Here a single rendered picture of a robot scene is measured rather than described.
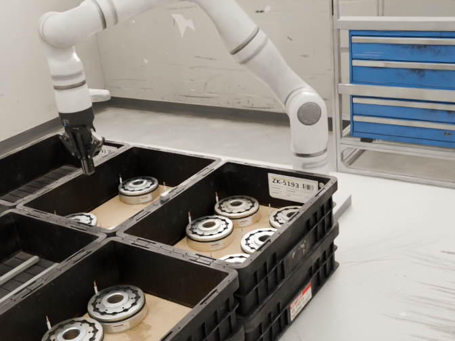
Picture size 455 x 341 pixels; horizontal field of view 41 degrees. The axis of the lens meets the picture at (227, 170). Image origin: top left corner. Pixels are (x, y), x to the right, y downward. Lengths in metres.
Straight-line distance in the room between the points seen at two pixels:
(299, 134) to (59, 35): 0.60
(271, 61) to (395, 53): 1.65
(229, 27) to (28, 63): 3.53
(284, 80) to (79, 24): 0.51
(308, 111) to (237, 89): 3.09
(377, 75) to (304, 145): 1.64
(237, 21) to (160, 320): 0.69
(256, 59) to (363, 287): 0.57
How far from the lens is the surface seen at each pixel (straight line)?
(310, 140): 1.49
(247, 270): 1.03
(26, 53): 4.82
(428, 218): 1.64
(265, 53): 1.42
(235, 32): 1.40
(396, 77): 3.07
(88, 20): 1.31
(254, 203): 1.38
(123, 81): 5.22
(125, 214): 1.48
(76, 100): 1.33
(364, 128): 3.21
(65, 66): 1.32
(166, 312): 1.11
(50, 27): 1.29
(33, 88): 4.86
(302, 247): 1.22
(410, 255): 1.48
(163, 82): 4.94
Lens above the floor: 1.48
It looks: 23 degrees down
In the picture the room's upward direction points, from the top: 6 degrees counter-clockwise
